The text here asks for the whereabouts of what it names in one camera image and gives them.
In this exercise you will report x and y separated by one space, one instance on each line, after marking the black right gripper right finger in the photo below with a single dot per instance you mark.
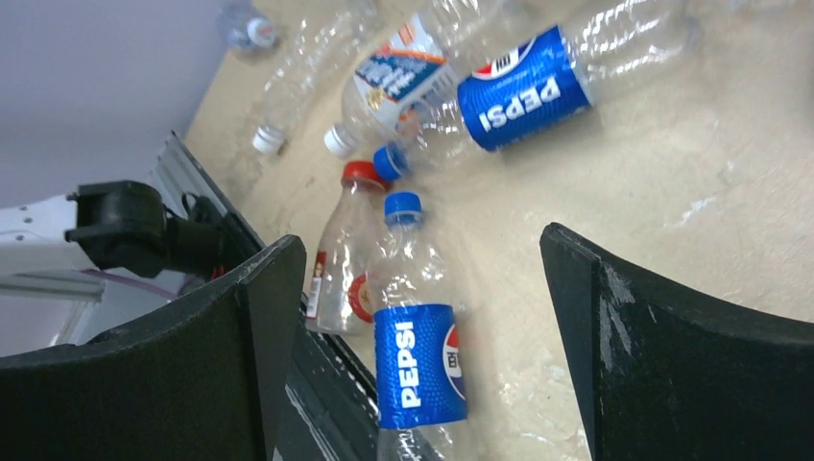
664 372

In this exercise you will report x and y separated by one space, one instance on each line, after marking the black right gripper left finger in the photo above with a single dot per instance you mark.
201 378

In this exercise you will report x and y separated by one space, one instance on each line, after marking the red cap small bottle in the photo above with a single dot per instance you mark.
339 300

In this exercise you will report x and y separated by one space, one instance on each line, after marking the Pepsi bottle blue cap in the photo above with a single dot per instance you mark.
420 384

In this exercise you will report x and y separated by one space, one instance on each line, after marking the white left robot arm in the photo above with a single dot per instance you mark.
121 225

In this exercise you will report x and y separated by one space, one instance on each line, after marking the clear bottle white cap left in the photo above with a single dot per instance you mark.
325 44

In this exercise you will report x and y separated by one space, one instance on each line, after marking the clear bottle at left edge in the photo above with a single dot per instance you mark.
244 28

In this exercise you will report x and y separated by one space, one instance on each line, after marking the clear bottle red white label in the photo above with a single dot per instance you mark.
380 99

